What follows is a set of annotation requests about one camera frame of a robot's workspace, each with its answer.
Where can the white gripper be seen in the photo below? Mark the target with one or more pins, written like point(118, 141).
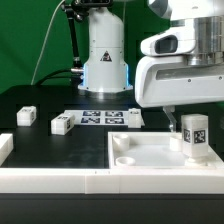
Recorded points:
point(168, 81)

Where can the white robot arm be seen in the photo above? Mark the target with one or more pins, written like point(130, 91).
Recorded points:
point(105, 71)

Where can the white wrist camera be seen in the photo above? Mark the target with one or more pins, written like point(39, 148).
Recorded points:
point(174, 41)

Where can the white square tabletop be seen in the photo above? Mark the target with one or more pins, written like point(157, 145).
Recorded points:
point(155, 150)

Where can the tag marker sheet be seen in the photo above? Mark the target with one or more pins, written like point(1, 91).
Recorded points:
point(104, 118)

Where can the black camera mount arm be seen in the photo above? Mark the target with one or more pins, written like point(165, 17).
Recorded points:
point(75, 13)

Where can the white U-shaped fence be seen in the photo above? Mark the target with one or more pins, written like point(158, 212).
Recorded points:
point(106, 181)

